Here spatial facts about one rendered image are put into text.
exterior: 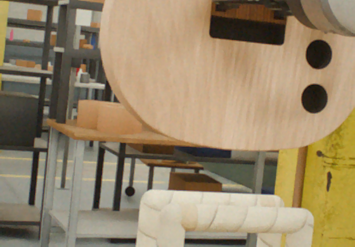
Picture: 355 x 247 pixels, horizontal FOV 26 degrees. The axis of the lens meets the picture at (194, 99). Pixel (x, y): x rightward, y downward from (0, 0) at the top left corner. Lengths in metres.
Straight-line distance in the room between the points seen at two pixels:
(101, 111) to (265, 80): 3.68
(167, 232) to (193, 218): 0.03
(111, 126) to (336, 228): 2.77
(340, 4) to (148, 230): 0.44
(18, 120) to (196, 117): 4.59
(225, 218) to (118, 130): 3.65
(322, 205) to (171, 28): 1.11
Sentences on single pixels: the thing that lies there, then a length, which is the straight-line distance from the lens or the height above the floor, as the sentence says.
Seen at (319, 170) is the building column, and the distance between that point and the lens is 1.97.
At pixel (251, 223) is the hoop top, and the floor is 1.19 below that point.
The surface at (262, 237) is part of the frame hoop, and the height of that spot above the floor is 1.16.
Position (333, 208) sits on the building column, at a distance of 1.95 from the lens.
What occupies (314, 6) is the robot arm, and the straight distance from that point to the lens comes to 0.72.
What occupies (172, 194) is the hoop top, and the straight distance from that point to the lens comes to 0.99.
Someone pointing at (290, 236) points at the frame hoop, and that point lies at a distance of 0.98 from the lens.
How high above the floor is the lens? 1.38
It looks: 3 degrees down
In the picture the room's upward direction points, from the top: 6 degrees clockwise
